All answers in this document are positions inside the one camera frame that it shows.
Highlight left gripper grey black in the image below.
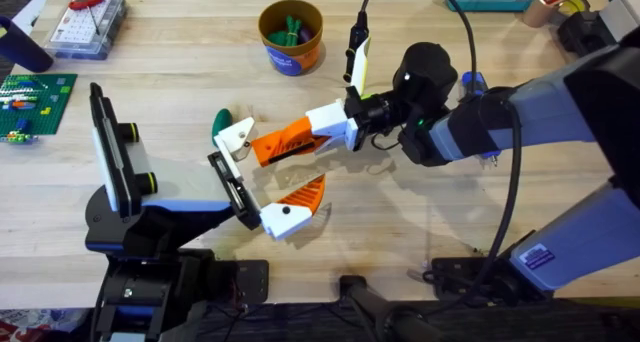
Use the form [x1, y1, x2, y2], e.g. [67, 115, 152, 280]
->
[130, 116, 329, 242]

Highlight green toy vegetable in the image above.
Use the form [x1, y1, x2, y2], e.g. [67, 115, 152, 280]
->
[210, 107, 234, 149]

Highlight orange tub with toys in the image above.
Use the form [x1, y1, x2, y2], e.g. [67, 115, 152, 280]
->
[257, 0, 325, 77]

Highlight right wrist upright plate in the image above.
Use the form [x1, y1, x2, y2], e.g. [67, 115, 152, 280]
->
[349, 36, 373, 98]

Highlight wrist upright plate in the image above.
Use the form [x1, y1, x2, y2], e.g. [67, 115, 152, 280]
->
[349, 36, 373, 98]
[88, 81, 143, 220]

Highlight left wrist upright plate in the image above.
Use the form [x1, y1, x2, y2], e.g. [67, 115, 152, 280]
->
[88, 81, 143, 220]

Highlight clear box with tools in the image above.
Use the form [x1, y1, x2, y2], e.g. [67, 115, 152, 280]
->
[42, 0, 128, 61]

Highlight green board with blocks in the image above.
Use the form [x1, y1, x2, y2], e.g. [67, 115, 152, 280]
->
[0, 72, 79, 145]

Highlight cardboard tape roll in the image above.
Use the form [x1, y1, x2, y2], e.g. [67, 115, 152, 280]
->
[521, 0, 557, 29]

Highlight dark navy cylinder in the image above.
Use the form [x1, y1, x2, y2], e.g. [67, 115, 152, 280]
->
[0, 15, 55, 74]

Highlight black device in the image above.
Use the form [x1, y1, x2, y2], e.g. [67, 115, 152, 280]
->
[556, 9, 617, 59]

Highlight yellow tape roll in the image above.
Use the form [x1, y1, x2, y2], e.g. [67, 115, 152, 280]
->
[562, 0, 594, 18]

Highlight grey box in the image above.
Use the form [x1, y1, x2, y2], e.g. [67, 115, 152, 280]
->
[598, 0, 640, 44]

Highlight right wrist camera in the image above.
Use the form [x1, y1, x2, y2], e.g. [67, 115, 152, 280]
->
[342, 23, 370, 84]

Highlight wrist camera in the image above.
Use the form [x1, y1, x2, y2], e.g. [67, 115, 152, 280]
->
[117, 122, 159, 197]
[342, 23, 370, 84]

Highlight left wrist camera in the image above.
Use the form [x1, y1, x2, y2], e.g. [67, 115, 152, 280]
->
[117, 122, 159, 197]

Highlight thick black cable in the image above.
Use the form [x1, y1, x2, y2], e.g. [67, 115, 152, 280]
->
[422, 0, 524, 313]

